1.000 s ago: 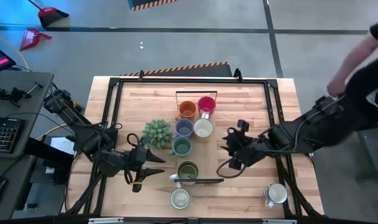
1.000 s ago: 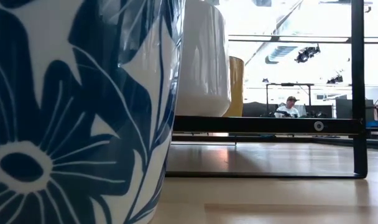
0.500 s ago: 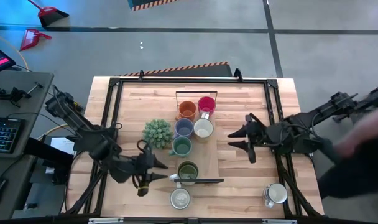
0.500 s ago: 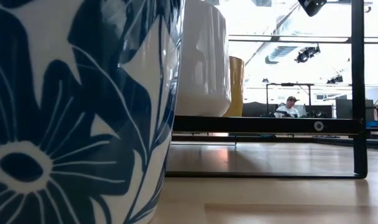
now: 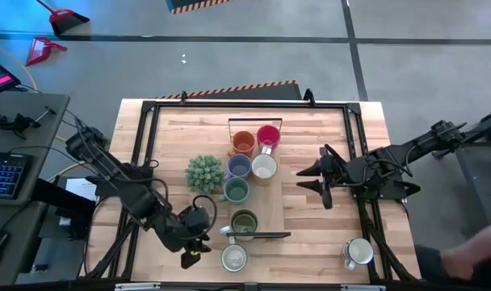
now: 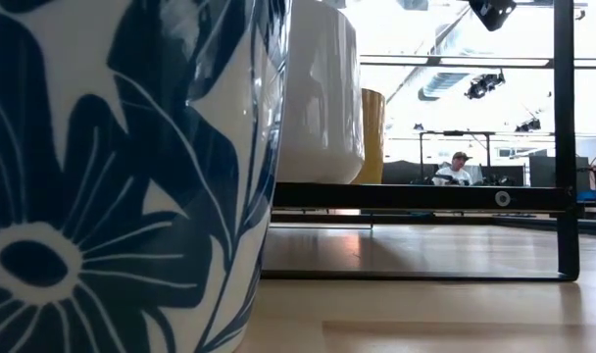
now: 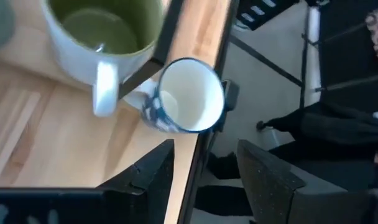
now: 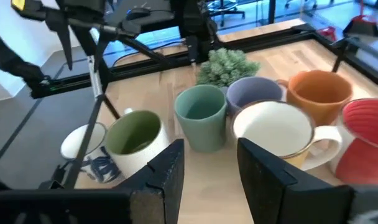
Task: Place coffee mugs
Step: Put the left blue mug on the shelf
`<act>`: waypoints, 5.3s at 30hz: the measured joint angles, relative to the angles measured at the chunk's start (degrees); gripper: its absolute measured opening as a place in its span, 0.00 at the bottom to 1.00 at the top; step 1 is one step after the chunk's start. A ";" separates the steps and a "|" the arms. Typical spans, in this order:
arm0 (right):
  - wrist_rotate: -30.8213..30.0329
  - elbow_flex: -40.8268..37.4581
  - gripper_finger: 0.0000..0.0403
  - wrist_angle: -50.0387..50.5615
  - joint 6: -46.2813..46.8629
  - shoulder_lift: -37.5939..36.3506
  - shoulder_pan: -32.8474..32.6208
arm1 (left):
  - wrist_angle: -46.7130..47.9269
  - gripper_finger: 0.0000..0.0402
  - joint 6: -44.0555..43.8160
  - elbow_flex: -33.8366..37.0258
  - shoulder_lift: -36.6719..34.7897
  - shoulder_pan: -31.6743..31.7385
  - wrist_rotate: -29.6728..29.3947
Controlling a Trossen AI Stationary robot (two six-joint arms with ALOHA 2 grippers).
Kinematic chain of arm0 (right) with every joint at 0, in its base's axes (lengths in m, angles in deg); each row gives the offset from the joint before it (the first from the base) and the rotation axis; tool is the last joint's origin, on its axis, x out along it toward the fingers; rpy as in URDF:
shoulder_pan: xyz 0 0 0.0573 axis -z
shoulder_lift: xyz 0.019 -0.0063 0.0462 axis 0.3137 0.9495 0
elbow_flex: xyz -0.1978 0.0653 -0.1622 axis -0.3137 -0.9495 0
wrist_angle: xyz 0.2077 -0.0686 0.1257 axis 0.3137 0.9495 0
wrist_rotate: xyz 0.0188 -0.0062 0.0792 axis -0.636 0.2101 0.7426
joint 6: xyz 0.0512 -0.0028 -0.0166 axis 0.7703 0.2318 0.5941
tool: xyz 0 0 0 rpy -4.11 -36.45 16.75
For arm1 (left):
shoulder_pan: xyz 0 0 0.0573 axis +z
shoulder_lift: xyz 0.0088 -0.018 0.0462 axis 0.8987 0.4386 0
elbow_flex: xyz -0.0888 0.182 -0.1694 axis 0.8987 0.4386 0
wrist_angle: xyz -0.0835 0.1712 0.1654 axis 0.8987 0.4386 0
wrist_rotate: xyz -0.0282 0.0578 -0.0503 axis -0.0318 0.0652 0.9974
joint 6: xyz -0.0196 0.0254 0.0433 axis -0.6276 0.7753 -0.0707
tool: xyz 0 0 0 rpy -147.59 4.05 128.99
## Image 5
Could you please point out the black equipment stand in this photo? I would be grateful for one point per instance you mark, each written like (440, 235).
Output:
(64, 202)

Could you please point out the silver metal bracket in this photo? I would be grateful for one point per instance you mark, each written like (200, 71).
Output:
(362, 288)
(136, 286)

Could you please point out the red dustpan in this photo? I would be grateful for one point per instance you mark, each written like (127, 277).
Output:
(39, 48)

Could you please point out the white mug dark rim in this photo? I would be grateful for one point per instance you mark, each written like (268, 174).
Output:
(358, 251)

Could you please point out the grey-blue mug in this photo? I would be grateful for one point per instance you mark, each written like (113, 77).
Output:
(239, 165)

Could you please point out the black clamp tool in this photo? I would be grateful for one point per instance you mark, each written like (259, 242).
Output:
(15, 122)

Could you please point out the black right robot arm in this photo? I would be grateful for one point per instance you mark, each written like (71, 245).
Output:
(427, 141)

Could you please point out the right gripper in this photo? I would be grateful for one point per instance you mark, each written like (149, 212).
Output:
(340, 174)

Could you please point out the dark grey side table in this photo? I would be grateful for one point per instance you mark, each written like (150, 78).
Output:
(475, 182)

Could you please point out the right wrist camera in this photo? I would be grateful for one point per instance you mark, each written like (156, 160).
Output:
(337, 174)

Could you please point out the olive green mug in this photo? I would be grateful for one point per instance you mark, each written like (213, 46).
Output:
(244, 222)

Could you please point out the hazard striped black mat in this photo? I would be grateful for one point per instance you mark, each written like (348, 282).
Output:
(249, 94)

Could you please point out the orange mug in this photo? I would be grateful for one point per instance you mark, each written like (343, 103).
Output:
(243, 142)

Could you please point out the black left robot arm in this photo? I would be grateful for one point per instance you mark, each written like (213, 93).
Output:
(108, 161)

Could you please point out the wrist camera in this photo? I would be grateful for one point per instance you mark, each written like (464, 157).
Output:
(196, 220)
(337, 174)

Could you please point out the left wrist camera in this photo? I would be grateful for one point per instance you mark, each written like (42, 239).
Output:
(196, 220)

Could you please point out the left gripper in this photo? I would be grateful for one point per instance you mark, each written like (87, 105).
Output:
(185, 238)

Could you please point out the hazard striped black platform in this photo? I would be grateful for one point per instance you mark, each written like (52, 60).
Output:
(181, 4)

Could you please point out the yellow mug white interior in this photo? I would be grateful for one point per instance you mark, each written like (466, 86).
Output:
(264, 166)

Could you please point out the white paper sheet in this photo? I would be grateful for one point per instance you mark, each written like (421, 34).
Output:
(82, 188)

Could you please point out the grey desk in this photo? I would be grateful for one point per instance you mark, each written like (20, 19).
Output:
(27, 101)

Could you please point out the blue floral white mug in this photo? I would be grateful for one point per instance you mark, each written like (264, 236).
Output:
(233, 258)

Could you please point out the sage green mug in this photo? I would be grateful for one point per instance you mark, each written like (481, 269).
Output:
(236, 190)

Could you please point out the faux succulent in white pot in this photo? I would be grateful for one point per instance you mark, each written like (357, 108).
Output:
(204, 174)

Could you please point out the backlit black keyboard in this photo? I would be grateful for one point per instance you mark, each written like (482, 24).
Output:
(3, 175)

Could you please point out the person's forearm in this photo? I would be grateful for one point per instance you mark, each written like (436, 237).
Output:
(471, 250)

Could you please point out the red broom black bristles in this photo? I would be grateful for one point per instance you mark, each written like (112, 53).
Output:
(68, 18)

